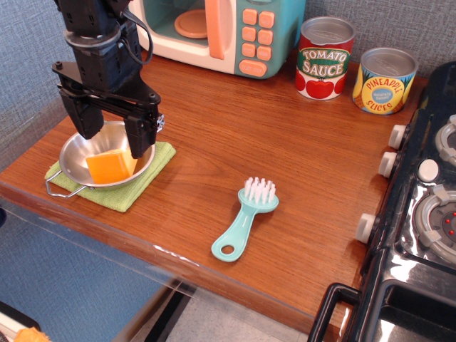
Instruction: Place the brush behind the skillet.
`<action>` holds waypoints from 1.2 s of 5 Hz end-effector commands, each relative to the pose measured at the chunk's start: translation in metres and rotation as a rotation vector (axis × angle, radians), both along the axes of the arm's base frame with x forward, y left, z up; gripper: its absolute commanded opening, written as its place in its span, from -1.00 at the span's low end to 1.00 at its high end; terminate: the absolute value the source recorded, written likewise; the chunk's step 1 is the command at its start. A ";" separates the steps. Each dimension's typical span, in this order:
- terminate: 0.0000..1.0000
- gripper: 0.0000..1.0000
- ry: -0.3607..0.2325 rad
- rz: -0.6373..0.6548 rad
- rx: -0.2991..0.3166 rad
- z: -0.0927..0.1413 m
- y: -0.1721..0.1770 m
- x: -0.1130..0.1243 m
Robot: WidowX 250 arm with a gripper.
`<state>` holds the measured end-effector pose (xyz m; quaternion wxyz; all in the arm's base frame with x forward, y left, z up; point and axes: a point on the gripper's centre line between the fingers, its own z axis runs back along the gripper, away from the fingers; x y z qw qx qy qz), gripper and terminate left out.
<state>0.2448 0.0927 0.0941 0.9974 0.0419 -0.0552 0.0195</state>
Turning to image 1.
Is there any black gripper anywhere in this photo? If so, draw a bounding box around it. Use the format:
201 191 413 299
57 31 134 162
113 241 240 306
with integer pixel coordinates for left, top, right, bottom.
53 35 163 159

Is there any teal brush with white bristles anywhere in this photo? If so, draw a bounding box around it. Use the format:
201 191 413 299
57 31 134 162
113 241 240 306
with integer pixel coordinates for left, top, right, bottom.
211 177 279 262

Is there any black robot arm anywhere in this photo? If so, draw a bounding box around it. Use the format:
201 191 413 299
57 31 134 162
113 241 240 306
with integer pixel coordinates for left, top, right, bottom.
52 1 162 159

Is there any orange microwave turntable plate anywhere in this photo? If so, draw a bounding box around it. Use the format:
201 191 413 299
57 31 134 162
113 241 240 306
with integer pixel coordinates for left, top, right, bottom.
174 9 207 39

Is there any teal toy microwave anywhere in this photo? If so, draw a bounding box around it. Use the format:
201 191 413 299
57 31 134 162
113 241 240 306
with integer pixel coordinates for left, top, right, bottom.
129 1 306 79

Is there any orange cheese wedge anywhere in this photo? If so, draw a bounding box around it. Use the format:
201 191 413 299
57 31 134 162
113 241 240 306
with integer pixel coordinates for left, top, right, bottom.
85 149 137 184

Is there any green cloth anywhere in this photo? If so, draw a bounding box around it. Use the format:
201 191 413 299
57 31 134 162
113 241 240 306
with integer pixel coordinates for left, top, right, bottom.
45 142 176 213

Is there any tomato sauce can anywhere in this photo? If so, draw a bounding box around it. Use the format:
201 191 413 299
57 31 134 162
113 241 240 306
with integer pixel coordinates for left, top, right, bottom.
295 16 355 100

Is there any orange object bottom left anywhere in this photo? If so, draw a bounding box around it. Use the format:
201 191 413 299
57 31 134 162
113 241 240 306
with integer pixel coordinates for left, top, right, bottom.
14 327 51 342

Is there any white stove knob bottom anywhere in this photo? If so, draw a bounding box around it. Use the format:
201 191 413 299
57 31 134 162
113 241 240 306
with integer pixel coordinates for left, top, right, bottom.
355 213 376 244

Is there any white stove knob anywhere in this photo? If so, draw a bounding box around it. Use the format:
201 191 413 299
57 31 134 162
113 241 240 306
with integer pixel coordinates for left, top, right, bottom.
378 152 398 178
388 125 407 150
355 213 376 244

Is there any white stove knob middle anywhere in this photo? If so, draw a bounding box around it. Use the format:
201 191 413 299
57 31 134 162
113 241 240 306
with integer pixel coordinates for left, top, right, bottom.
378 152 398 178

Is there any pineapple slices can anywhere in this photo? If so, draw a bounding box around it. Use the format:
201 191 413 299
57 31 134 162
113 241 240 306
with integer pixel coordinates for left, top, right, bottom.
352 47 418 115

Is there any white stove knob top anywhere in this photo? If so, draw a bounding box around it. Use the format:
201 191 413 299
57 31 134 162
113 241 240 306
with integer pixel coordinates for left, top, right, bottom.
388 125 407 150

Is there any white round stove button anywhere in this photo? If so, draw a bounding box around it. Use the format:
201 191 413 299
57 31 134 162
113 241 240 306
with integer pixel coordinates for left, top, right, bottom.
418 159 439 182

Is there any grey stove burner upper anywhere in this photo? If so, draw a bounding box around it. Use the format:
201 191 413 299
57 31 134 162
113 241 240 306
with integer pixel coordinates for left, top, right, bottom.
435 115 456 166

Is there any grey stove burner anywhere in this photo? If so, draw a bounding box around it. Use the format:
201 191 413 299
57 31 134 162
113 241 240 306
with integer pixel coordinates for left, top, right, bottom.
414 185 455 264
435 115 456 166

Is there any grey stove burner lower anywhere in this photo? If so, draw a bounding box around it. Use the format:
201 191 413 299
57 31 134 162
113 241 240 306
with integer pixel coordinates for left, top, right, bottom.
414 185 455 264

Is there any black toy stove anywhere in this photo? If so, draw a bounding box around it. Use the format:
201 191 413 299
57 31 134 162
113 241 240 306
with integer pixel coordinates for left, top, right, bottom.
336 62 455 341

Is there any steel bowl with handles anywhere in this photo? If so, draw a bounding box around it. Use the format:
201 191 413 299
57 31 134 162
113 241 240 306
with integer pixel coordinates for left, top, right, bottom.
45 121 155 198

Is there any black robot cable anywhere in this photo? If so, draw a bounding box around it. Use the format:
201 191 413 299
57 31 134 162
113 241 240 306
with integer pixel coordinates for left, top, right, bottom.
119 9 155 66

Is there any black oven door handle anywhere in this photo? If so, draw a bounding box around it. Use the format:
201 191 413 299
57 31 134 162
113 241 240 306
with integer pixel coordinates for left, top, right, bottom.
308 283 361 341

